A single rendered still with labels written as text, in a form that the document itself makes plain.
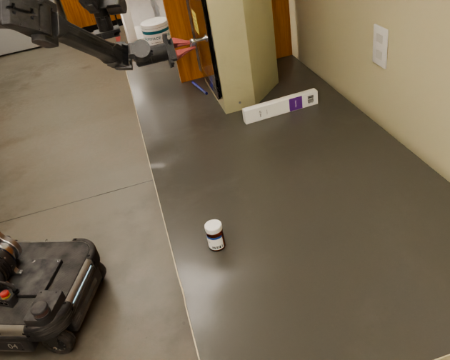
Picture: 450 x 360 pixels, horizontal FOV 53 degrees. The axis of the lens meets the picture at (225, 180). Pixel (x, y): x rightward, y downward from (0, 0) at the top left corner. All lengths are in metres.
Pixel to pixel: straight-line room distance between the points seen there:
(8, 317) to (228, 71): 1.38
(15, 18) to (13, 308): 1.36
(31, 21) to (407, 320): 1.05
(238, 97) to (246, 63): 0.12
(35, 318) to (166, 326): 0.56
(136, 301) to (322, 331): 1.52
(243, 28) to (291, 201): 0.62
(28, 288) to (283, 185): 1.37
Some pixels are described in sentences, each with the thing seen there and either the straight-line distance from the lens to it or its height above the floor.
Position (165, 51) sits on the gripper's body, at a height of 1.18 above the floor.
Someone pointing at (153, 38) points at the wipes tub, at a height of 1.03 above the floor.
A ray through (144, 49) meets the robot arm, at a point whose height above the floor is 1.22.
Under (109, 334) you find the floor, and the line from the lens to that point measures 2.24.
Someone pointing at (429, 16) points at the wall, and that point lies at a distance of 1.23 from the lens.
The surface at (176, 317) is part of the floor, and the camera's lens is 2.18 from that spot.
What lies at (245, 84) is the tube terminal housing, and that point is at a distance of 1.58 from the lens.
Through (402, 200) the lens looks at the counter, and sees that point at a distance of 1.17.
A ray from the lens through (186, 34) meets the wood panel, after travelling 1.87.
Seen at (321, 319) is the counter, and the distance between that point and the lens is 0.91.
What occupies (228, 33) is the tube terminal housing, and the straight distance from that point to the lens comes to 1.51.
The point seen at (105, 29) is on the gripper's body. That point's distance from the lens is 1.89.
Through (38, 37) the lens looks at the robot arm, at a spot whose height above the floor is 1.38.
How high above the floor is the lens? 1.67
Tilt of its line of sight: 35 degrees down
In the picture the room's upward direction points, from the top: 11 degrees counter-clockwise
